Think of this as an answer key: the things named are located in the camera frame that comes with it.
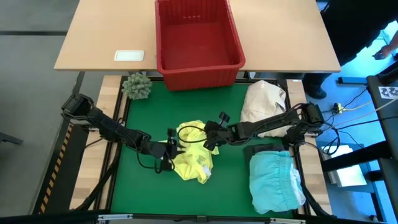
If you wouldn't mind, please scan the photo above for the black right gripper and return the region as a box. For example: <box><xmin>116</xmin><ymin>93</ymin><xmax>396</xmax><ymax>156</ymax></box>
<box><xmin>203</xmin><ymin>112</ymin><xmax>240</xmax><ymax>152</ymax></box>

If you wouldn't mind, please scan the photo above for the pale green spiky plant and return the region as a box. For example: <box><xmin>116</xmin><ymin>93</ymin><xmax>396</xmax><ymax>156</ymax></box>
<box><xmin>121</xmin><ymin>72</ymin><xmax>154</xmax><ymax>101</ymax></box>

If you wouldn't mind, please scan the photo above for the dark grey garment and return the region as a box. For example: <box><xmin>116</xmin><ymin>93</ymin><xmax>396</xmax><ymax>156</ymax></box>
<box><xmin>243</xmin><ymin>143</ymin><xmax>286</xmax><ymax>162</ymax></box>

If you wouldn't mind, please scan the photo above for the grey chair base leg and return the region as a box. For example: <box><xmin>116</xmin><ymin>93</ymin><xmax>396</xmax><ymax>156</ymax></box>
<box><xmin>0</xmin><ymin>131</ymin><xmax>24</xmax><ymax>146</ymax></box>

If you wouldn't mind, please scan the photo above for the green table mat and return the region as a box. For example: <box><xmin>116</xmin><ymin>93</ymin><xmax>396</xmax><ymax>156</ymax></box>
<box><xmin>110</xmin><ymin>81</ymin><xmax>295</xmax><ymax>218</ymax></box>

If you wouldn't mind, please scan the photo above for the light wooden desk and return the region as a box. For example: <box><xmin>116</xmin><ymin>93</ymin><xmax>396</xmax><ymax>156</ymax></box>
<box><xmin>53</xmin><ymin>0</ymin><xmax>342</xmax><ymax>73</ymax></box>

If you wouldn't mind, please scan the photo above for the person's hand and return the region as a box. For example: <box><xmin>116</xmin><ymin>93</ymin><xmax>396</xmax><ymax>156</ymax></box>
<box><xmin>378</xmin><ymin>44</ymin><xmax>395</xmax><ymax>60</ymax></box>

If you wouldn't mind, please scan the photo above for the pale teal white garment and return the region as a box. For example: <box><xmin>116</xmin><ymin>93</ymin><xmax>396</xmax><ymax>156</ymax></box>
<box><xmin>248</xmin><ymin>150</ymin><xmax>307</xmax><ymax>215</ymax></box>

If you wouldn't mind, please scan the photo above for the black metal beam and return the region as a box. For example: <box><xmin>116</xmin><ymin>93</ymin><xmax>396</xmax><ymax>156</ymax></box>
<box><xmin>320</xmin><ymin>140</ymin><xmax>393</xmax><ymax>173</ymax></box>

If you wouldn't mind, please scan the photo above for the black aluminium table frame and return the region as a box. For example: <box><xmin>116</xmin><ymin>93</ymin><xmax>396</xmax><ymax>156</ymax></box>
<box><xmin>0</xmin><ymin>74</ymin><xmax>333</xmax><ymax>224</ymax></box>

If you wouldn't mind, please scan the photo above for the white marker tag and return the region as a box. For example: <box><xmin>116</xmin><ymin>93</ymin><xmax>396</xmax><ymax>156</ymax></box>
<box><xmin>377</xmin><ymin>86</ymin><xmax>398</xmax><ymax>100</ymax></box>

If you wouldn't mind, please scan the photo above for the silver metal bracket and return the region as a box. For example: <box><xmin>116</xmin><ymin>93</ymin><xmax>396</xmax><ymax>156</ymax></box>
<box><xmin>98</xmin><ymin>213</ymin><xmax>134</xmax><ymax>222</ymax></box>
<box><xmin>269</xmin><ymin>217</ymin><xmax>307</xmax><ymax>224</ymax></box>

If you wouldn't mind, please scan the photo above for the black side table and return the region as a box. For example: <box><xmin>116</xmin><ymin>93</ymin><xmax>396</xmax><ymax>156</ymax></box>
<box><xmin>366</xmin><ymin>60</ymin><xmax>398</xmax><ymax>224</ymax></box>

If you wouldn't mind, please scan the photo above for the cream white garment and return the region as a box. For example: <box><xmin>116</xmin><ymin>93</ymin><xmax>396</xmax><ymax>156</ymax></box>
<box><xmin>239</xmin><ymin>80</ymin><xmax>290</xmax><ymax>138</ymax></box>

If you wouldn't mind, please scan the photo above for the red plastic laundry bin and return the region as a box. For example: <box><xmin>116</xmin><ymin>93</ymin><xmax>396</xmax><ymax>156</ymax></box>
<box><xmin>154</xmin><ymin>0</ymin><xmax>246</xmax><ymax>91</ymax></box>

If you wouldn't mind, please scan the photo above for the black hazard striped platform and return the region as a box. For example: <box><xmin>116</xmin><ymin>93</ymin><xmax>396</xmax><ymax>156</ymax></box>
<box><xmin>32</xmin><ymin>124</ymin><xmax>91</xmax><ymax>216</ymax></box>

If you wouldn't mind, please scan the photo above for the black camera cable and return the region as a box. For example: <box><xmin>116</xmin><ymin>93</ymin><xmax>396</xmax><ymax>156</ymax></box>
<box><xmin>177</xmin><ymin>124</ymin><xmax>208</xmax><ymax>145</ymax></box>

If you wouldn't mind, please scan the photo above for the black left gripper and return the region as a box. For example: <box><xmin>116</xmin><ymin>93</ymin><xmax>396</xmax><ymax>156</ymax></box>
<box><xmin>148</xmin><ymin>128</ymin><xmax>184</xmax><ymax>172</ymax></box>

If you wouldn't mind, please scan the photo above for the white rectangular label plate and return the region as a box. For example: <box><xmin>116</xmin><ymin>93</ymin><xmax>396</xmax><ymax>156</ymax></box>
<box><xmin>113</xmin><ymin>49</ymin><xmax>146</xmax><ymax>62</ymax></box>

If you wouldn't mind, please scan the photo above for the white box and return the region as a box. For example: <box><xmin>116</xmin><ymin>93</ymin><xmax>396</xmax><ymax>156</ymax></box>
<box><xmin>320</xmin><ymin>144</ymin><xmax>368</xmax><ymax>188</ymax></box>

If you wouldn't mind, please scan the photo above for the person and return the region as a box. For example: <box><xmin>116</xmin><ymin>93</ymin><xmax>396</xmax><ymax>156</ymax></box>
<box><xmin>302</xmin><ymin>0</ymin><xmax>398</xmax><ymax>100</ymax></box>

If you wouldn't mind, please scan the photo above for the yellow garment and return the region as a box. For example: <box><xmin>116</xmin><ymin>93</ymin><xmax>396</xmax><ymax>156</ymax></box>
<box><xmin>158</xmin><ymin>119</ymin><xmax>220</xmax><ymax>185</ymax></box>

